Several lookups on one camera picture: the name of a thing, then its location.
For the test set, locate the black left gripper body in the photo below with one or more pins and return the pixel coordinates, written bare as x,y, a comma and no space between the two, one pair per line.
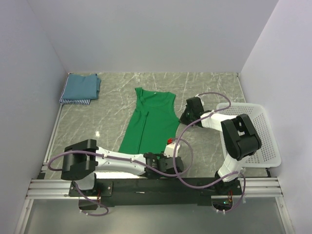
163,156

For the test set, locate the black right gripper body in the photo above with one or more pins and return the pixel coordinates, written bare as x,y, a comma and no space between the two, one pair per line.
186,118

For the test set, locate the green tank top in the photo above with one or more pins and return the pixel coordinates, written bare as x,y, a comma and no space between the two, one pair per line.
152,123

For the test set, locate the blue white striped tank top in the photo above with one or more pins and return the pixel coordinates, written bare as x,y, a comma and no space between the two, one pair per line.
73,101

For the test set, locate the teal blue tank top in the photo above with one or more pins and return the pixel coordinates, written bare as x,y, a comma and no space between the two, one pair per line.
91,85

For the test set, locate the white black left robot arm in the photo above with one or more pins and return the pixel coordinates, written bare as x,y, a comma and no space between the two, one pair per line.
86,158

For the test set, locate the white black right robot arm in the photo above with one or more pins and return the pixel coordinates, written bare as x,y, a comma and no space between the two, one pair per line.
240,137

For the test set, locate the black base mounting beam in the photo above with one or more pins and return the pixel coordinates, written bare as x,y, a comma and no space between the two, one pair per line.
143,191

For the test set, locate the white plastic laundry basket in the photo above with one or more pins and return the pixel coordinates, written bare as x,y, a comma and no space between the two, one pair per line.
268,155

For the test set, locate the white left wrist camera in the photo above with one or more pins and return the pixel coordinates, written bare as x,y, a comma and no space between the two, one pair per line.
169,149

